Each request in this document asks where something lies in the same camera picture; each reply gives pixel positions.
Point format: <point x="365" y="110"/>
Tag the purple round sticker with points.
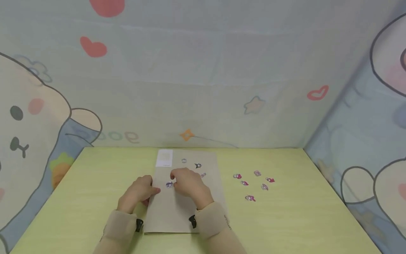
<point x="169" y="184"/>

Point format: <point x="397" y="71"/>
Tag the white rectangular label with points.
<point x="164" y="158"/>

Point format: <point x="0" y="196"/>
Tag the brown paper sheet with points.
<point x="173" y="215"/>

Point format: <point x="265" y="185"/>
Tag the person's left thumb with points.
<point x="153" y="191"/>

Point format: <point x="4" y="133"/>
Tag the person's right forearm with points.
<point x="219" y="229"/>

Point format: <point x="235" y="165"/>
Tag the person's left forearm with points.
<point x="117" y="233"/>

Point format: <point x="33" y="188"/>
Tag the person's left hand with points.
<point x="136" y="195"/>

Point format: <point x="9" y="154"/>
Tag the black wrist band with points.
<point x="192" y="221"/>
<point x="139" y="225"/>

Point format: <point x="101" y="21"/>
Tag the group of pink cartoon stickers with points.
<point x="250" y="198"/>

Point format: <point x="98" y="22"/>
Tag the person's right fingers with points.
<point x="182" y="173"/>

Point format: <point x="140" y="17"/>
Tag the person's left fingers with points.
<point x="145" y="180"/>

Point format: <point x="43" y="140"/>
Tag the person's right thumb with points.
<point x="177" y="187"/>

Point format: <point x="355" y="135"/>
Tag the person's right hand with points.
<point x="193" y="188"/>

